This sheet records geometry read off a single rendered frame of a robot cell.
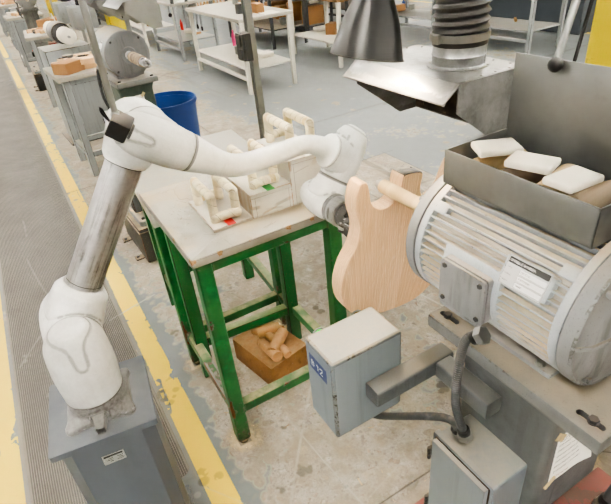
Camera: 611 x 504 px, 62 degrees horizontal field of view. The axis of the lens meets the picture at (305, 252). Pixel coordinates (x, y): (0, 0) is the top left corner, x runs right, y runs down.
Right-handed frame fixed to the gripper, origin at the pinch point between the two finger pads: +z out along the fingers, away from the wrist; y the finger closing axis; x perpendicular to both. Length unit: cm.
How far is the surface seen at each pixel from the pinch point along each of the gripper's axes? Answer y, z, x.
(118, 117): 64, -5, 37
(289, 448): 7, -33, -108
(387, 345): 28.1, 34.4, 1.0
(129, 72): 12, -223, 7
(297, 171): -4, -56, 1
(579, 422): 17, 65, 5
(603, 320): 18, 63, 22
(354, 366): 35.4, 34.5, -1.2
